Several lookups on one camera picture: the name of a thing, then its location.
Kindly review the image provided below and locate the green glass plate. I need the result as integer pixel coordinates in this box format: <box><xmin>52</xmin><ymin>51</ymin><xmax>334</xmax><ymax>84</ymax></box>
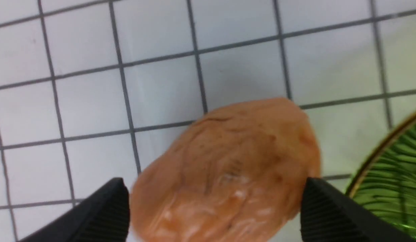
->
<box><xmin>345</xmin><ymin>112</ymin><xmax>416</xmax><ymax>240</ymax></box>

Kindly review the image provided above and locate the brown potato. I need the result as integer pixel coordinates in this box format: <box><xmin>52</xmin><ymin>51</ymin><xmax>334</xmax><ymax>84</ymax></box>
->
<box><xmin>130</xmin><ymin>97</ymin><xmax>321</xmax><ymax>242</ymax></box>

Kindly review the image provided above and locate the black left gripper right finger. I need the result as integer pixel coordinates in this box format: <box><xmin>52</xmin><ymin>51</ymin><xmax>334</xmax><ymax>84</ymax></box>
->
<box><xmin>300</xmin><ymin>177</ymin><xmax>415</xmax><ymax>242</ymax></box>

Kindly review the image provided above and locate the white grid tablecloth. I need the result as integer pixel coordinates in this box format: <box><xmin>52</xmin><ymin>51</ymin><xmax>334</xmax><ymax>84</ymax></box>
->
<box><xmin>0</xmin><ymin>0</ymin><xmax>416</xmax><ymax>242</ymax></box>

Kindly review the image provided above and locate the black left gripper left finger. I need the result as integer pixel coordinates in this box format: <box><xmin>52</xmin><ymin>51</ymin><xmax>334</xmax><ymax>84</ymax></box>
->
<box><xmin>22</xmin><ymin>177</ymin><xmax>130</xmax><ymax>242</ymax></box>

